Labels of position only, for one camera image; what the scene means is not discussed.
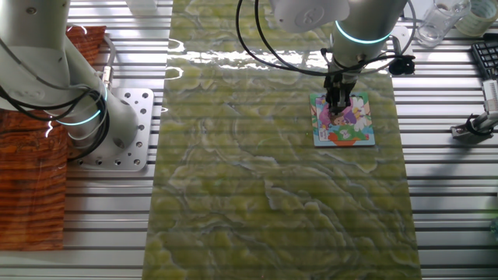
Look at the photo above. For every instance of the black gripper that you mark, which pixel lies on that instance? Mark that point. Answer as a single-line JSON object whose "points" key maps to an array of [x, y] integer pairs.
{"points": [[340, 82]]}

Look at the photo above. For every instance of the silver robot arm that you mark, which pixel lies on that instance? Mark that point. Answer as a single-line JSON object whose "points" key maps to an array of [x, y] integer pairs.
{"points": [[39, 39]]}

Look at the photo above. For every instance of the butterfly girl puzzle board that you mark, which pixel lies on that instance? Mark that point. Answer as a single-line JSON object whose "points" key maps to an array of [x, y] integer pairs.
{"points": [[354, 128]]}

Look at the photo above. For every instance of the green marble pattern mat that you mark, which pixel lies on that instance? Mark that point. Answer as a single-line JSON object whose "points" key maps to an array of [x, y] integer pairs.
{"points": [[253, 175]]}

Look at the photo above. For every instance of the clear plastic containers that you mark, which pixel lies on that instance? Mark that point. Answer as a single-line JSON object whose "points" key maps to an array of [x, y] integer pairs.
{"points": [[439, 21]]}

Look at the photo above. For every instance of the black keyboard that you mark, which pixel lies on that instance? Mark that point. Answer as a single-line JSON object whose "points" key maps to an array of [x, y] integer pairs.
{"points": [[488, 58]]}

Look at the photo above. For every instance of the large cream tape roll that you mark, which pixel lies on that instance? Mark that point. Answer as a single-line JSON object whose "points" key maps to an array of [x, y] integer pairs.
{"points": [[480, 17]]}

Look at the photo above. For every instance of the brown wood grain mat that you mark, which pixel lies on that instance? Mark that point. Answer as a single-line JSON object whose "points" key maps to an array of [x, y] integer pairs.
{"points": [[31, 194]]}

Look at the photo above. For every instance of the wrist camera with silver bracket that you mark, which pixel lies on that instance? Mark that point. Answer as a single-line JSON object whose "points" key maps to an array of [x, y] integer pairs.
{"points": [[402, 64]]}

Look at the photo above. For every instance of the silver camera mount clamp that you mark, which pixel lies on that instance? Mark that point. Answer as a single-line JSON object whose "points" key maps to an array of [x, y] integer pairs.
{"points": [[472, 126]]}

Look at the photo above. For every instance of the ridged silver camera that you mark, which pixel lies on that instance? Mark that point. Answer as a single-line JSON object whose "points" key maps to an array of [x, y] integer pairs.
{"points": [[491, 95]]}

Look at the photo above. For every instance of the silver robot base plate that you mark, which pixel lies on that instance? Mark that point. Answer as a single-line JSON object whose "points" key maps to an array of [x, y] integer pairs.
{"points": [[142, 116]]}

